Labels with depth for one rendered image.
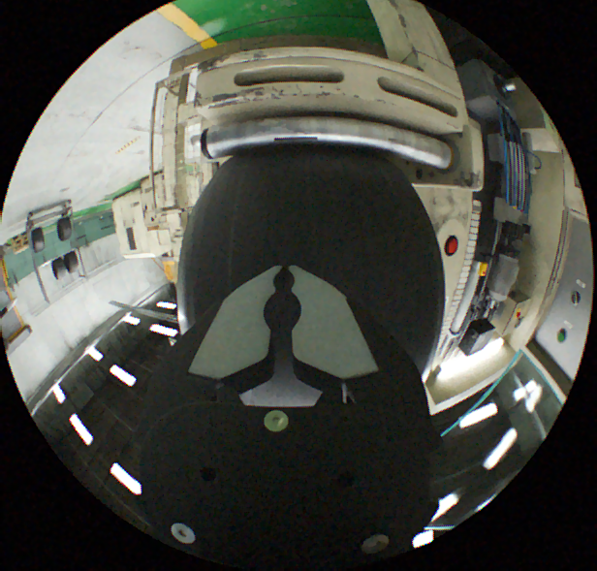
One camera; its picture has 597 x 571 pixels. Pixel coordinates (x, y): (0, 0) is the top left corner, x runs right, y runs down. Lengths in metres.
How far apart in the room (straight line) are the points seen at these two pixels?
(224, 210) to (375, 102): 0.20
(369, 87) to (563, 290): 0.60
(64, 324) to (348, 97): 11.52
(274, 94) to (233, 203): 0.13
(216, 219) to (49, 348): 11.49
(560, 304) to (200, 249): 0.72
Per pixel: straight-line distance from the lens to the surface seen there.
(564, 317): 0.65
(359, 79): 0.26
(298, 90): 0.23
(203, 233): 0.17
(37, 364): 11.72
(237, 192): 0.18
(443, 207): 0.41
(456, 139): 0.34
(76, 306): 11.51
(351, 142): 0.25
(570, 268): 0.64
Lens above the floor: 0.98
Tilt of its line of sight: 24 degrees up
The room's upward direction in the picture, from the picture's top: 178 degrees clockwise
